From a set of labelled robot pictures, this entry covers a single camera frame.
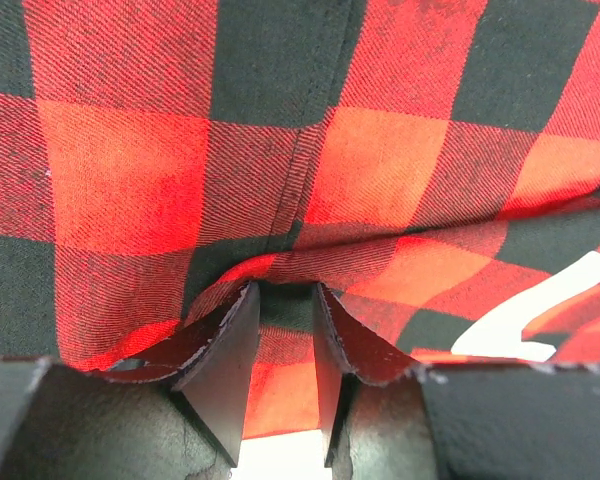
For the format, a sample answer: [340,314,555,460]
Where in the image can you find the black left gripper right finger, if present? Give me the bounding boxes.
[312,282,421,469]

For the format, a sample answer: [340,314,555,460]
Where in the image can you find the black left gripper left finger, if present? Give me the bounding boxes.
[99,282,261,466]

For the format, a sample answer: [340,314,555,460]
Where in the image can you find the red black plaid shirt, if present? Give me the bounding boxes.
[0,1,600,437]

